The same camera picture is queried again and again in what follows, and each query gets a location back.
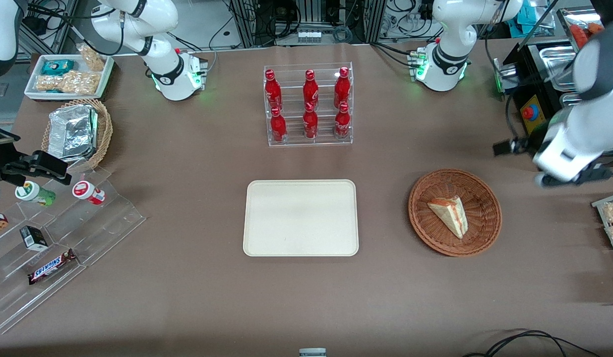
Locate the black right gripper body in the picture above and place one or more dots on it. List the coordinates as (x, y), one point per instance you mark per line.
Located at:
(0, 162)

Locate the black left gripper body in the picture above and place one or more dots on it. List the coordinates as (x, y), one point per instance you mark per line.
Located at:
(530, 144)

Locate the triangle sandwich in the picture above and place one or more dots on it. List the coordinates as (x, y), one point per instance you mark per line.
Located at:
(450, 215)

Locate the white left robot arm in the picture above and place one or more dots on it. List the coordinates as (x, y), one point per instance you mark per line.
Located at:
(450, 29)

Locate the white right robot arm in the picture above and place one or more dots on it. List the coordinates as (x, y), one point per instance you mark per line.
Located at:
(138, 29)

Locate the light tan wicker basket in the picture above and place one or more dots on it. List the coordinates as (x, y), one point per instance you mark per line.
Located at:
(104, 134)

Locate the white rectangular snack tray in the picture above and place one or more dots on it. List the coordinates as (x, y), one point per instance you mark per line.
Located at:
(108, 74)

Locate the brown wicker basket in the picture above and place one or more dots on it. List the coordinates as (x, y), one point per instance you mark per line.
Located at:
(435, 233)

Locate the beige plastic tray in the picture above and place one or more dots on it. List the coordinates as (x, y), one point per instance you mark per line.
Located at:
(300, 218)

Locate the green capped small bottle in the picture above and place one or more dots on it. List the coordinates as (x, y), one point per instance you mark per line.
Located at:
(36, 194)

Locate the aluminium foil container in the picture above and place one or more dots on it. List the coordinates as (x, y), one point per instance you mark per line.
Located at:
(71, 131)

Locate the black food warmer cabinet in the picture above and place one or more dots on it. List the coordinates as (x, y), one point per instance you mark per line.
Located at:
(534, 106)

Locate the red capped small bottle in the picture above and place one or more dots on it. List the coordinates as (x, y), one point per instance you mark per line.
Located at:
(88, 192)

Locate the small black carton box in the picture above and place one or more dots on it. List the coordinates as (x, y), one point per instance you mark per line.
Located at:
(34, 239)

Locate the clear acrylic stepped stand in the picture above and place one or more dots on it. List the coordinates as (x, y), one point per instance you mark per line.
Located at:
(108, 223)

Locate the large clear peanut snack bag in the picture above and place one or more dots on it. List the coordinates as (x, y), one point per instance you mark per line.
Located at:
(71, 83)

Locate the steel warmer pan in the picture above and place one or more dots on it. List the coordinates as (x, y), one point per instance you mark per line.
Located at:
(557, 67)

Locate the teal snack packet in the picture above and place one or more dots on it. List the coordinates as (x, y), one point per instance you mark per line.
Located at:
(57, 67)

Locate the Snickers chocolate bar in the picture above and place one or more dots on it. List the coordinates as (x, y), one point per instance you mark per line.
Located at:
(51, 267)

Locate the small clear peanut snack bag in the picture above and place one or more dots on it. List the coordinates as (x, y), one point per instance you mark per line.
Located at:
(92, 58)

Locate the teal plastic bag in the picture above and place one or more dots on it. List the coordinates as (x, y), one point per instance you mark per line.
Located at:
(527, 17)

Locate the red orange packaged food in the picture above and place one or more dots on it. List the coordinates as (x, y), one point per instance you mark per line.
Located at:
(579, 34)

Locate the red cola bottle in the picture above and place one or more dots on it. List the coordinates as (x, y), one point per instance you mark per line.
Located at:
(341, 89)
(273, 91)
(310, 124)
(342, 124)
(310, 89)
(278, 128)

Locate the clear acrylic bottle rack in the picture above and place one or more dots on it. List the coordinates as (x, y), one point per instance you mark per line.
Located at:
(326, 143)

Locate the white power strip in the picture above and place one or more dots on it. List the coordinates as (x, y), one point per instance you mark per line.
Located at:
(309, 35)

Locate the grey device at table edge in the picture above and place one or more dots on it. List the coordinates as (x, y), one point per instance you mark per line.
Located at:
(312, 352)

